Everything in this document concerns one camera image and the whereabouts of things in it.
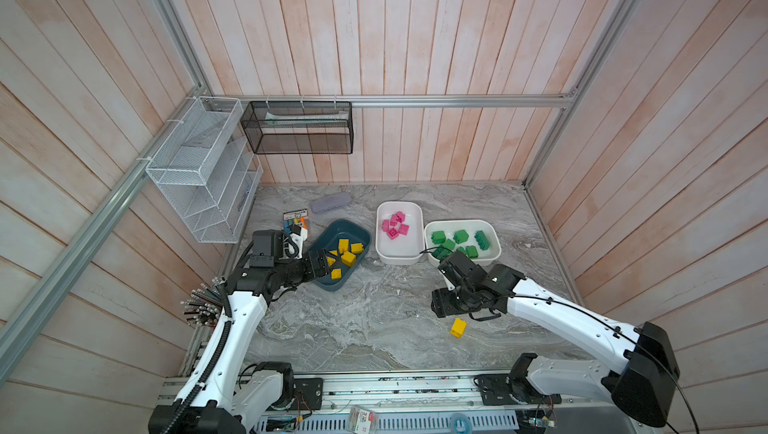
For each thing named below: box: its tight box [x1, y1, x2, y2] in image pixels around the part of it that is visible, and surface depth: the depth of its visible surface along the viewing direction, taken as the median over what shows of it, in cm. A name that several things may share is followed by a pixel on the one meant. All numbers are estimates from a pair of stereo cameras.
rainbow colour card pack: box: [283, 208, 309, 234], surface depth 109 cm
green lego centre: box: [431, 230, 446, 245], surface depth 105 cm
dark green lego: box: [474, 230, 491, 251], surface depth 102 cm
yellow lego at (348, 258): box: [341, 251, 356, 267], surface depth 97 cm
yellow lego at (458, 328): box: [450, 317, 468, 339], surface depth 83 cm
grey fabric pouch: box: [310, 192, 352, 214], surface depth 113 cm
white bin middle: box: [375, 201, 425, 265], surface depth 106 cm
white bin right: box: [424, 219, 502, 267], surface depth 103 cm
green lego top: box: [453, 229, 469, 244], surface depth 103 cm
